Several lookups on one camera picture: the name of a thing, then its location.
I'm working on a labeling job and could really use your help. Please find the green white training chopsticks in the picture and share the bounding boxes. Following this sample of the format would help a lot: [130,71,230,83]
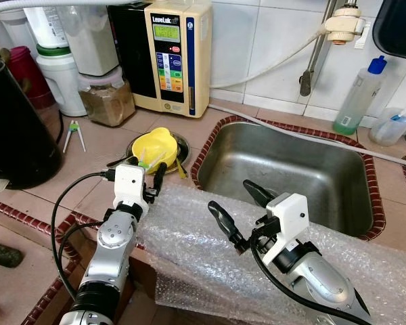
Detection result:
[62,120,87,154]

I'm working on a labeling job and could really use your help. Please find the clear plastic cup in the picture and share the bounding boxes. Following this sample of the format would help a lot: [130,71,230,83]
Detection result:
[369,105,406,147]

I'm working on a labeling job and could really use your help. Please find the clear bottle blue cap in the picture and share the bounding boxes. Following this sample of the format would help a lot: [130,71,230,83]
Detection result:
[333,56,388,135]

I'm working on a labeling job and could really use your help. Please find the stainless steel sink basin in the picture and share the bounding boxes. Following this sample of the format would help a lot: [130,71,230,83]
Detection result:
[191,115,386,242]

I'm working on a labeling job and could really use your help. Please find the black oblong tool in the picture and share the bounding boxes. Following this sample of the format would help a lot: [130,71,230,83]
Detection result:
[0,240,25,269]

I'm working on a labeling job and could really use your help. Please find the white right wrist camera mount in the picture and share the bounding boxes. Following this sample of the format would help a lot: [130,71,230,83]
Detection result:
[260,192,311,267]

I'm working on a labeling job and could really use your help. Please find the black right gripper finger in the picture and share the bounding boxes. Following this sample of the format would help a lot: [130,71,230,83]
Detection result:
[243,179,278,209]
[208,200,250,255]

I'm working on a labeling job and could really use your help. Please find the white ionizer hose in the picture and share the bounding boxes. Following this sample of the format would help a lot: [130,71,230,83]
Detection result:
[210,26,332,89]

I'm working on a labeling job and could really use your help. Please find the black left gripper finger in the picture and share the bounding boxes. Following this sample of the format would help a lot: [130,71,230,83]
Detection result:
[151,162,168,198]

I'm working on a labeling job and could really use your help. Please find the red plastic container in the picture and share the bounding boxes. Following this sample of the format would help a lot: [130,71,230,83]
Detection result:
[5,46,56,110]

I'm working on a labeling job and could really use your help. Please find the black electric kettle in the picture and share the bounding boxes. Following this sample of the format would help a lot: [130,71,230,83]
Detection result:
[0,54,64,192]

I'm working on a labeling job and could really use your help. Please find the stainless steel bowl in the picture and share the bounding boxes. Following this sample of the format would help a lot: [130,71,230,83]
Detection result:
[127,132,191,177]

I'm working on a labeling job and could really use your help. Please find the black frying pan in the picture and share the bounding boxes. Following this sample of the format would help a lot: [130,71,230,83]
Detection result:
[372,0,406,60]

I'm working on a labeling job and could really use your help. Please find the cream water ionizer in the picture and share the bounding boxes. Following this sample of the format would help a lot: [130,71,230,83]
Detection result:
[108,0,214,119]

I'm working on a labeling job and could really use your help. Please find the brown powder food container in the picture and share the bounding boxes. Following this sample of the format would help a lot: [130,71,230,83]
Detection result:
[78,68,136,127]

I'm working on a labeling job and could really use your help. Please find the metal faucet pipe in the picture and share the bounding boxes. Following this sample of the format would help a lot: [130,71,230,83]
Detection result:
[299,0,340,97]

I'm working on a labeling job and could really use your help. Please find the clear bubble wrap sheet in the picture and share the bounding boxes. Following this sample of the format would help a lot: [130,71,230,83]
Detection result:
[137,183,406,324]

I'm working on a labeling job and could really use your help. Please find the cream faucet diverter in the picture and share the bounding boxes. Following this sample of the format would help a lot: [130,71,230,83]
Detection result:
[323,5,366,45]

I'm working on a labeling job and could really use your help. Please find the green plastic utensil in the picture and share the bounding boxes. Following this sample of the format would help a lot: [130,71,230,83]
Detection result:
[137,153,168,171]

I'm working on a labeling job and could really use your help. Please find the yellow plastic bowl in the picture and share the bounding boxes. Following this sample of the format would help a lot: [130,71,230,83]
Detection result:
[131,127,179,173]

